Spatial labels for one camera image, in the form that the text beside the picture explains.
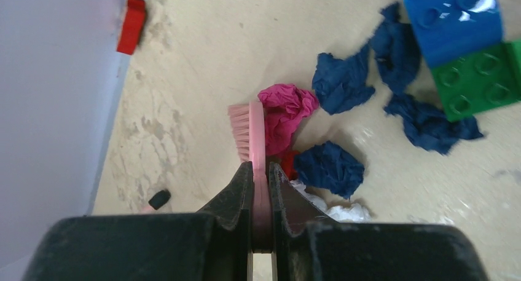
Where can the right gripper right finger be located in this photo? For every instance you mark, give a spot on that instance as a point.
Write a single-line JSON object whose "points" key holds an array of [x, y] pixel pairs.
{"points": [[297, 225]]}

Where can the green toy brick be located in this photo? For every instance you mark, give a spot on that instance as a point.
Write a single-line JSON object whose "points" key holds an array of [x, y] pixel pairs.
{"points": [[479, 81]]}

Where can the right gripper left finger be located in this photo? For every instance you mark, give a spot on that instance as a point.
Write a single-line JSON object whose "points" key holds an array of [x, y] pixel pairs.
{"points": [[228, 254]]}

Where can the white paper scrap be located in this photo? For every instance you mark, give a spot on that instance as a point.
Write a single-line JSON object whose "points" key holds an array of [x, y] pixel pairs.
{"points": [[355, 212]]}

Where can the blue toy brick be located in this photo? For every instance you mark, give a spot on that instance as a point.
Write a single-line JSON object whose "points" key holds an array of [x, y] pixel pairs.
{"points": [[448, 29]]}

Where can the pink hand brush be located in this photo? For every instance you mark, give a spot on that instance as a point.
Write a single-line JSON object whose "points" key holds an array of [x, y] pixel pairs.
{"points": [[248, 129]]}

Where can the magenta paper scrap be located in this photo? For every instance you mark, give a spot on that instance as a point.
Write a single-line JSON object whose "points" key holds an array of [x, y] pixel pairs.
{"points": [[285, 107]]}

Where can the red toy block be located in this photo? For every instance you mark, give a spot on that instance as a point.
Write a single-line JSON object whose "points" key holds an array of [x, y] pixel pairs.
{"points": [[132, 26]]}

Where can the pink music stand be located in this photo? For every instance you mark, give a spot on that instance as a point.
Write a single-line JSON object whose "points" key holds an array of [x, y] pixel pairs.
{"points": [[157, 201]]}

